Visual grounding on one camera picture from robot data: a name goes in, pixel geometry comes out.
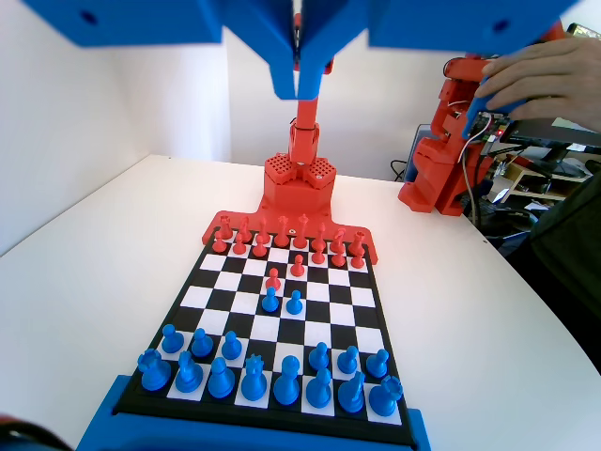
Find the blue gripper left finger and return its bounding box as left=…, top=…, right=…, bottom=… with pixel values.
left=220, top=0, right=301, bottom=101

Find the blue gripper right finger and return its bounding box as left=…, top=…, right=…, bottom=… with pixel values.
left=298, top=0, right=377, bottom=101

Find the red leader arm blue handle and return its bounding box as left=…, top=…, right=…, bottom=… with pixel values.
left=397, top=21, right=564, bottom=217

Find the red chess queen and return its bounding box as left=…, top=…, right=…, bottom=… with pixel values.
left=274, top=215, right=291, bottom=248

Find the black and white chessboard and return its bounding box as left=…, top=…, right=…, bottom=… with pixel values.
left=111, top=227, right=418, bottom=448

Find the blue chess bishop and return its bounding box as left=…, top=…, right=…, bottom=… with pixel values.
left=304, top=367, right=335, bottom=409
left=206, top=356, right=236, bottom=399

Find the blue chess queen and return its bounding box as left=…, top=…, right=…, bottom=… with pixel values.
left=239, top=354, right=270, bottom=402

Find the blue chess king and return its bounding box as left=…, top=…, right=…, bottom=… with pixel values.
left=271, top=355, right=301, bottom=407

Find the blue chess rook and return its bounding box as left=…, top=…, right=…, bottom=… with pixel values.
left=368, top=375, right=406, bottom=418
left=136, top=348, right=173, bottom=392

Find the person's bare hand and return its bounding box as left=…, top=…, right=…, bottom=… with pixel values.
left=476, top=37, right=601, bottom=135

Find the green controller circuit board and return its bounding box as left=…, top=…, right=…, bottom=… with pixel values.
left=471, top=112, right=511, bottom=142

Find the dark computer monitor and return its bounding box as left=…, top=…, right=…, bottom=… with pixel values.
left=509, top=115, right=601, bottom=148

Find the light wooden desk shelf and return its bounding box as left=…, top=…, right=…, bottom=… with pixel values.
left=492, top=154, right=601, bottom=201

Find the dark monitor stand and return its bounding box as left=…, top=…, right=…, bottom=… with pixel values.
left=544, top=143, right=583, bottom=178

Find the white servo wire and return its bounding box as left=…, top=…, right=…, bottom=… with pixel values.
left=457, top=135, right=485, bottom=222

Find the blue arm base plate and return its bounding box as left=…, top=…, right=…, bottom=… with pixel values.
left=77, top=373, right=433, bottom=451

